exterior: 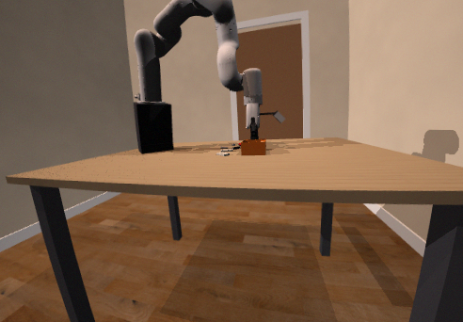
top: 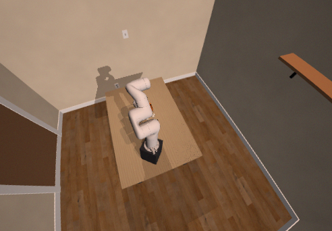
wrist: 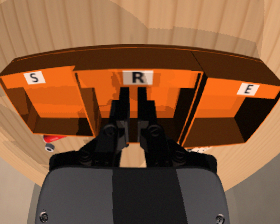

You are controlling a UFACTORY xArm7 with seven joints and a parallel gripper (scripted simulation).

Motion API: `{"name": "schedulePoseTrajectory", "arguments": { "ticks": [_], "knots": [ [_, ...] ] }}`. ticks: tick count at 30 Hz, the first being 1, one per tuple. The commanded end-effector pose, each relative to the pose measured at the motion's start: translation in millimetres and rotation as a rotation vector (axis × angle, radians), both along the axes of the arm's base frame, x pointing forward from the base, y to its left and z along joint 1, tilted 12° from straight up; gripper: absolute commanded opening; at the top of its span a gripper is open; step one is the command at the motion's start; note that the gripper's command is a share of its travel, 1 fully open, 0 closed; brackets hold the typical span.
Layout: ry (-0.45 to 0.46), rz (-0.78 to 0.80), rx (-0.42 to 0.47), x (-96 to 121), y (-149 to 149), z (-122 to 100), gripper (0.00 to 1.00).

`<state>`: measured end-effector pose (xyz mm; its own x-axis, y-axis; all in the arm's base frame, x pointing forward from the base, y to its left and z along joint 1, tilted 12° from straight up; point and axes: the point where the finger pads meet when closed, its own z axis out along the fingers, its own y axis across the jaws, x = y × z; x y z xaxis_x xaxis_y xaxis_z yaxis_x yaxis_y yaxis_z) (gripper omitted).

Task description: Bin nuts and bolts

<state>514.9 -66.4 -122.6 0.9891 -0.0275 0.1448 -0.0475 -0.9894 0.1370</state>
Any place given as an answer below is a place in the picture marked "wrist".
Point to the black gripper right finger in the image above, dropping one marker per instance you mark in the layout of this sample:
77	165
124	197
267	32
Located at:
159	149

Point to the orange three-compartment bin rack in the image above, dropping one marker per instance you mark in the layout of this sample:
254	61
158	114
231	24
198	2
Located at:
42	89

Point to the red aa battery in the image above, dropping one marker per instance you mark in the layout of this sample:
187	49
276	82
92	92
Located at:
50	138

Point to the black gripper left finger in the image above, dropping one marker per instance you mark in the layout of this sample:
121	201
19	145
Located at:
101	150

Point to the silver hex nut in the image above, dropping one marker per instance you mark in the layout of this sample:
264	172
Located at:
49	147

